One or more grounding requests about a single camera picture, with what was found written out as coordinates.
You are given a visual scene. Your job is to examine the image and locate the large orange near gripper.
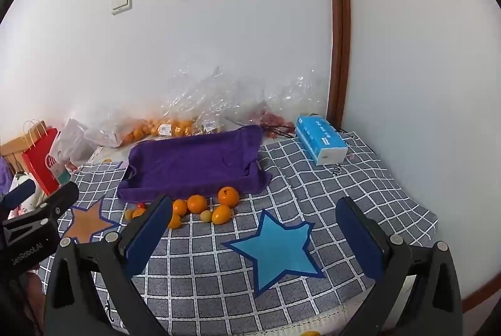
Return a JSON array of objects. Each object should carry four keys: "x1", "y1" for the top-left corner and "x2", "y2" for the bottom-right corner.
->
[{"x1": 132, "y1": 208, "x2": 146, "y2": 218}]

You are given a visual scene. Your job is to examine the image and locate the white light switch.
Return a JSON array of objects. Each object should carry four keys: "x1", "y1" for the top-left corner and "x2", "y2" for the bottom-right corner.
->
[{"x1": 111, "y1": 0, "x2": 132, "y2": 15}]

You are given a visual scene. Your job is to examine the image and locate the clear bag of oranges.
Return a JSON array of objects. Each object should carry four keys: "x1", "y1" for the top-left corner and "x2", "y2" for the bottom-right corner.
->
[{"x1": 84, "y1": 113, "x2": 222, "y2": 148}]

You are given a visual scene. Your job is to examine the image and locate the brown wooden door frame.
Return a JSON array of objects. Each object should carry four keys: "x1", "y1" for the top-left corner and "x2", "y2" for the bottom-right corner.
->
[{"x1": 327, "y1": 0, "x2": 352, "y2": 128}]

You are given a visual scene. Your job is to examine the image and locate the blue tissue box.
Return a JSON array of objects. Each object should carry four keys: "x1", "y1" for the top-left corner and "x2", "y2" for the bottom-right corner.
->
[{"x1": 296, "y1": 115, "x2": 348, "y2": 166}]

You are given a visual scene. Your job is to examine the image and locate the small yellow-green fruit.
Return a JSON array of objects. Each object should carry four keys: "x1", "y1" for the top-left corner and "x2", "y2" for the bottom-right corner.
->
[{"x1": 199, "y1": 209, "x2": 212, "y2": 223}]

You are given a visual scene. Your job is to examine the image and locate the red paper shopping bag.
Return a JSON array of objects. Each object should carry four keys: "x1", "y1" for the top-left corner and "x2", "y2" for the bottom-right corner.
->
[{"x1": 22, "y1": 121, "x2": 59, "y2": 195}]

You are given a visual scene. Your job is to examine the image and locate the purple towel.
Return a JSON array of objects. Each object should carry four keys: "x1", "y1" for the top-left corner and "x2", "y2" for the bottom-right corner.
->
[{"x1": 117, "y1": 125, "x2": 272, "y2": 203}]

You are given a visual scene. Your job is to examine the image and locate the small orange behind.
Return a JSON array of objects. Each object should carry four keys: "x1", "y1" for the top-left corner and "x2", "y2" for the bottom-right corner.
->
[{"x1": 173, "y1": 199, "x2": 188, "y2": 217}]

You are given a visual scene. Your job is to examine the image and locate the oval orange kumquat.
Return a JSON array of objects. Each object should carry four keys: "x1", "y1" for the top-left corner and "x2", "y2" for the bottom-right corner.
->
[{"x1": 211, "y1": 204, "x2": 233, "y2": 225}]

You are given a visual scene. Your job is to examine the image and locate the small orange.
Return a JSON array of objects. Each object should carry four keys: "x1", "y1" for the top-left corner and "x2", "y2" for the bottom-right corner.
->
[
  {"x1": 173, "y1": 199, "x2": 188, "y2": 217},
  {"x1": 167, "y1": 213, "x2": 183, "y2": 230}
]

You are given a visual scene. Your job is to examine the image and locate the clear crumpled plastic bag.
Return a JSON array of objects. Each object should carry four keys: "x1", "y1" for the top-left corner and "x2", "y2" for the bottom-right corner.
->
[{"x1": 161, "y1": 68, "x2": 329, "y2": 132}]

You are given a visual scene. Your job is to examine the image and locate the red dates on branch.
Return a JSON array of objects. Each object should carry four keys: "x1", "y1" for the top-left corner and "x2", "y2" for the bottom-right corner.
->
[{"x1": 236, "y1": 109, "x2": 296, "y2": 139}]

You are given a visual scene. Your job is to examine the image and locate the white plastic bag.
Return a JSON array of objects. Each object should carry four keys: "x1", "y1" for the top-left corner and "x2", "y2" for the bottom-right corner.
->
[{"x1": 49, "y1": 119, "x2": 98, "y2": 171}]

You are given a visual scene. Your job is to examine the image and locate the small orange front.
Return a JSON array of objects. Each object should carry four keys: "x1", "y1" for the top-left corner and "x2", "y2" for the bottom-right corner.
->
[{"x1": 167, "y1": 213, "x2": 183, "y2": 230}]

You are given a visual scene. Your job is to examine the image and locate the large orange with stem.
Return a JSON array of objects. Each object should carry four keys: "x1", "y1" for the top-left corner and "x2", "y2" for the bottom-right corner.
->
[{"x1": 217, "y1": 186, "x2": 240, "y2": 208}]

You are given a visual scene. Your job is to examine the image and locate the round orange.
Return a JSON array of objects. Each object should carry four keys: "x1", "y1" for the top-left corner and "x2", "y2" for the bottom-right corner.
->
[{"x1": 187, "y1": 194, "x2": 208, "y2": 215}]

